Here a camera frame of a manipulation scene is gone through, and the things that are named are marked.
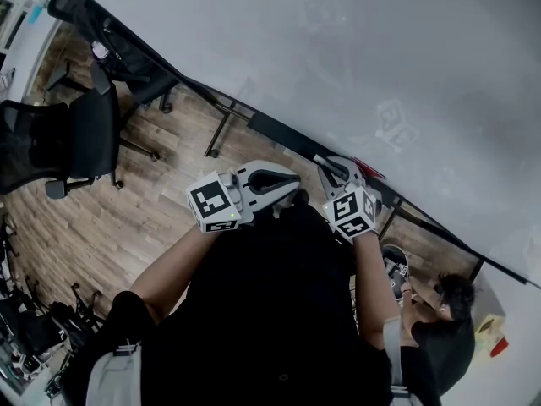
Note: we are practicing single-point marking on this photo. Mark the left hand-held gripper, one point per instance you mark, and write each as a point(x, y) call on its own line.
point(210, 201)

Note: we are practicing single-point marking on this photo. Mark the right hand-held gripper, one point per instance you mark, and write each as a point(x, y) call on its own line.
point(353, 214)

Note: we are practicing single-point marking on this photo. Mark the red whiteboard marker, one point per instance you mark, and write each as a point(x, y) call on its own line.
point(372, 170)

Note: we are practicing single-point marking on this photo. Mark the person's left forearm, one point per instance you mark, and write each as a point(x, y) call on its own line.
point(169, 273)

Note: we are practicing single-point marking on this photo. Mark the person's right forearm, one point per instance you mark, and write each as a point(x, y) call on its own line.
point(374, 286)

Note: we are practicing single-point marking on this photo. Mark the black whiteboard tray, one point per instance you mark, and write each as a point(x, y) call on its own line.
point(283, 133)

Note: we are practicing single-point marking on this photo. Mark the black whiteboard stand leg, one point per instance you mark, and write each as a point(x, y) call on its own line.
point(389, 218)
point(222, 129)

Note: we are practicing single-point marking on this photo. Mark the person's black clothing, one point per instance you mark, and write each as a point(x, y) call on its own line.
point(270, 311)

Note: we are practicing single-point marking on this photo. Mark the black mesh office chair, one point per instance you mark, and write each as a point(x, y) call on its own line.
point(84, 138)

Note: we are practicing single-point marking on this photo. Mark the red object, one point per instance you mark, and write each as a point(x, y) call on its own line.
point(499, 347)

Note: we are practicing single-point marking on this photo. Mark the pile of black chair bases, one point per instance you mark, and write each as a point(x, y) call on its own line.
point(38, 319)

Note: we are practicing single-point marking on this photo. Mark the white desk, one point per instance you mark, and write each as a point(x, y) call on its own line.
point(25, 53)

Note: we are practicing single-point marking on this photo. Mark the blue object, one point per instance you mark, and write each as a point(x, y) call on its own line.
point(36, 13)

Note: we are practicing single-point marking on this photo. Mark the white whiteboard with black frame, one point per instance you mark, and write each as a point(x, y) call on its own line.
point(338, 57)

